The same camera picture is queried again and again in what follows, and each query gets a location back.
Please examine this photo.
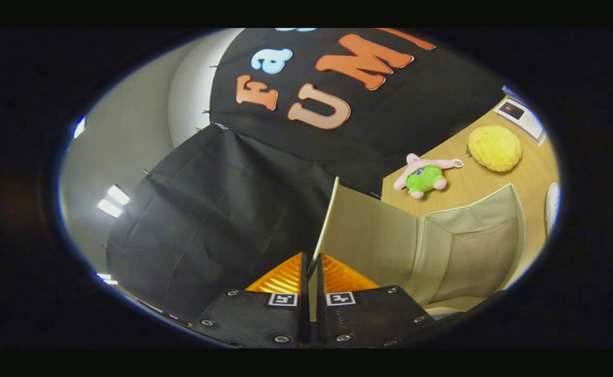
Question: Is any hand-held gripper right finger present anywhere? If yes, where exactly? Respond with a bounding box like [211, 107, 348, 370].
[314, 254, 438, 349]

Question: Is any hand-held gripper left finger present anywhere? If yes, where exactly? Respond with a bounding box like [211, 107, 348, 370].
[191, 252, 309, 349]

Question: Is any beige fabric storage box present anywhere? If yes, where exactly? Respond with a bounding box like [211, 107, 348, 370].
[309, 176, 527, 317]

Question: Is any white canvas shoe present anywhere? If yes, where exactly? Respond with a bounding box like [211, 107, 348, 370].
[544, 182, 562, 239]

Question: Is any pink and green plush toy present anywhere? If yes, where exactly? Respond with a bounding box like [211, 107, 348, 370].
[393, 153, 464, 199]

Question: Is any yellow knitted plush ball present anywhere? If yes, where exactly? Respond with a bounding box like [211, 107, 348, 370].
[466, 126, 522, 172]

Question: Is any white book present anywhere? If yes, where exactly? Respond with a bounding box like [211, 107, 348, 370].
[495, 98, 548, 146]

